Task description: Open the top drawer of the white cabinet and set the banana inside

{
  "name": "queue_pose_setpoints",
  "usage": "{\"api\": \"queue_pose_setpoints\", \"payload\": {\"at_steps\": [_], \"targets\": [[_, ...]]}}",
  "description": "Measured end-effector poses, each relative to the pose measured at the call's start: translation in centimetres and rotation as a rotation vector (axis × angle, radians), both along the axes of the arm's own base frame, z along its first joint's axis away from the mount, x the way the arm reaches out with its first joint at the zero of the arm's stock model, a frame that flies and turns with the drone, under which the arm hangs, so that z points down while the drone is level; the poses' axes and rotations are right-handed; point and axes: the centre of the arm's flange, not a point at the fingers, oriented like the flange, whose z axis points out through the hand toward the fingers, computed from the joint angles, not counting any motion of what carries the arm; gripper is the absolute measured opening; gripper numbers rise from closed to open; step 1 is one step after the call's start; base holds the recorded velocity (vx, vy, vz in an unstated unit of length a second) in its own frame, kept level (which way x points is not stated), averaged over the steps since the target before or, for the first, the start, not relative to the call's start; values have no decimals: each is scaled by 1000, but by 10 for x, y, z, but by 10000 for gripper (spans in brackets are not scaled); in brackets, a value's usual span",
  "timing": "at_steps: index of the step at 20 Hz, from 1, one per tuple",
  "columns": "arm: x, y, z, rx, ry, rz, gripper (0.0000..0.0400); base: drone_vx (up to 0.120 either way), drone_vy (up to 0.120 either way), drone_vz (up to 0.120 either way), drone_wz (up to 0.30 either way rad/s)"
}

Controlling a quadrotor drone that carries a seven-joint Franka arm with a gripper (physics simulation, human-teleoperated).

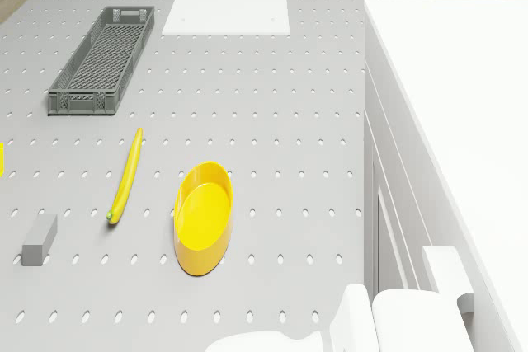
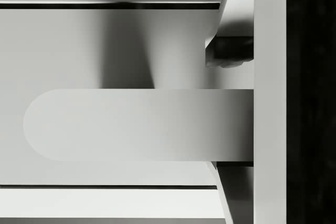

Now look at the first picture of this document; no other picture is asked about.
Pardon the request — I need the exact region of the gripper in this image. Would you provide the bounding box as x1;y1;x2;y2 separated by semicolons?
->
455;292;476;317

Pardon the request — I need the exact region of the grey cube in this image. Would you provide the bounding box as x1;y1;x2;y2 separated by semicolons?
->
21;214;59;266

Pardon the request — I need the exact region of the banana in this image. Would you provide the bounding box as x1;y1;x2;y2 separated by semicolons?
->
106;127;144;226

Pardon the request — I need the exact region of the dark grey basket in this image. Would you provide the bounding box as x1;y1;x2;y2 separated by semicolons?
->
47;5;156;117

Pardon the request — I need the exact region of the white cabinet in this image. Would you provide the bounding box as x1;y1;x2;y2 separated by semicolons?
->
363;0;528;352

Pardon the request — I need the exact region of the yellow bowl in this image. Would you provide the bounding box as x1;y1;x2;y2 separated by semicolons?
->
172;161;234;277

